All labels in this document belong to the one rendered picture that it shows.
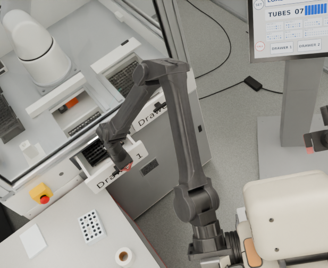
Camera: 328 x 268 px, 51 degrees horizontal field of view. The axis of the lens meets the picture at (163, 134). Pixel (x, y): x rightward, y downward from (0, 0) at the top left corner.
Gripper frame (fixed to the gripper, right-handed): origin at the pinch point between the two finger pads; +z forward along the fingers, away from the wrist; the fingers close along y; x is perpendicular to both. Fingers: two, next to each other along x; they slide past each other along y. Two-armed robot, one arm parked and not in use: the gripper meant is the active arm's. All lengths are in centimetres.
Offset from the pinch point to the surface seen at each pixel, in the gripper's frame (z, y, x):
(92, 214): 11.4, -1.6, 23.2
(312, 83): 21, -13, -100
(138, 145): -2.8, 3.1, -9.4
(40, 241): 12.8, 4.3, 48.1
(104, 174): 0.0, 3.3, 9.0
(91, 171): 6.4, 13.4, 13.0
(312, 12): -22, -9, -96
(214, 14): 88, 135, -156
